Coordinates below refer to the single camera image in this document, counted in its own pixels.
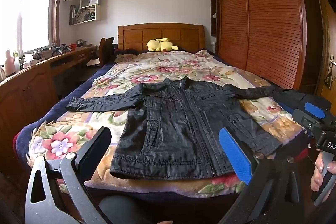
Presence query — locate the black jacket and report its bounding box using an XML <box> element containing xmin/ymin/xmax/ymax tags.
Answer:
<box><xmin>67</xmin><ymin>77</ymin><xmax>292</xmax><ymax>180</ymax></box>

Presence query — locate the person's right hand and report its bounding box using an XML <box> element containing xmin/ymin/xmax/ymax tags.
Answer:
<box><xmin>310</xmin><ymin>152</ymin><xmax>335</xmax><ymax>192</ymax></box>

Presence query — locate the floral bed blanket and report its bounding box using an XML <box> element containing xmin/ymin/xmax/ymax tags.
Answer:
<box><xmin>27</xmin><ymin>50</ymin><xmax>303</xmax><ymax>198</ymax></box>

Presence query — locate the navy blue bed sheet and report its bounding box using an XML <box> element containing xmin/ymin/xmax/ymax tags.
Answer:
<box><xmin>15</xmin><ymin>62</ymin><xmax>116</xmax><ymax>165</ymax></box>

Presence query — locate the wooden louvered wardrobe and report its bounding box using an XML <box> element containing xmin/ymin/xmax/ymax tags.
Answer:
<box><xmin>211</xmin><ymin>0</ymin><xmax>323</xmax><ymax>93</ymax></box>

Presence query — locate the long wooden desk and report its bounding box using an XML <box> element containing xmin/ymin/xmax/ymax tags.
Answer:
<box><xmin>0</xmin><ymin>44</ymin><xmax>99</xmax><ymax>135</ymax></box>

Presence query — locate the wooden bed headboard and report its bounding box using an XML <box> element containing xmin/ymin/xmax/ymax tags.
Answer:
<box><xmin>117</xmin><ymin>23</ymin><xmax>206</xmax><ymax>53</ymax></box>

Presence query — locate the yellow plush toy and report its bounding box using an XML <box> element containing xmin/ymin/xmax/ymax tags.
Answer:
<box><xmin>147</xmin><ymin>38</ymin><xmax>179</xmax><ymax>52</ymax></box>

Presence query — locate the pink bottle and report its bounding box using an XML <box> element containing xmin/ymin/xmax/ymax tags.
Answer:
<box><xmin>5</xmin><ymin>50</ymin><xmax>16</xmax><ymax>77</ymax></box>

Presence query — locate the wooden chair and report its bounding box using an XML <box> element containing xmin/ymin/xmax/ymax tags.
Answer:
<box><xmin>98</xmin><ymin>37</ymin><xmax>114</xmax><ymax>67</ymax></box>

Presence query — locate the window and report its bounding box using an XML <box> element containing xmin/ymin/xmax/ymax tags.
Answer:
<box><xmin>1</xmin><ymin>0</ymin><xmax>56</xmax><ymax>57</ymax></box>

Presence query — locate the white wall shelf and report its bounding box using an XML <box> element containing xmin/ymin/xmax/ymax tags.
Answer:
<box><xmin>69</xmin><ymin>0</ymin><xmax>101</xmax><ymax>26</ymax></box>

